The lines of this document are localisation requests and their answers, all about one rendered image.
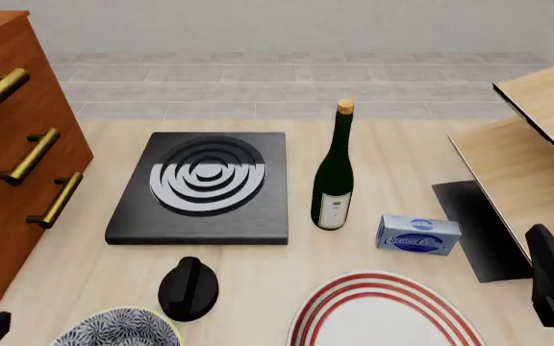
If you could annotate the dark green wine bottle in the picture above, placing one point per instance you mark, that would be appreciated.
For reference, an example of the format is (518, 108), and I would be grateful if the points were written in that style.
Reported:
(333, 180)

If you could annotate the pale wooden rack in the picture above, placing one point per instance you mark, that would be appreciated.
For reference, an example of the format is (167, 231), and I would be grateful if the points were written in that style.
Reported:
(522, 173)

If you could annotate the round black stove knob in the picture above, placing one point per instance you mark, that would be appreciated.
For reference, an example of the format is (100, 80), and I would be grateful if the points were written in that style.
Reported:
(188, 288)

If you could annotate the blue patterned bowl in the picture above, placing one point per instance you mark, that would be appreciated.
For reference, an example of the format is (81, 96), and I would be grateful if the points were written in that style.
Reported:
(113, 328)

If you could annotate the flat black stove plate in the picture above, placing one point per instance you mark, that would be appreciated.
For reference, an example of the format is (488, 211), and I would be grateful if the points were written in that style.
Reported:
(258, 220)

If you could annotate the white plate with red rings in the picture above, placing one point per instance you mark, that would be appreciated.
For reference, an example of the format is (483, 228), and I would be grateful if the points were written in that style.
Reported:
(378, 320)

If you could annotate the blue cream cheese box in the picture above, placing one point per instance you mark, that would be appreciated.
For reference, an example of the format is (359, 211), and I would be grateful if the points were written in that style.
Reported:
(416, 236)

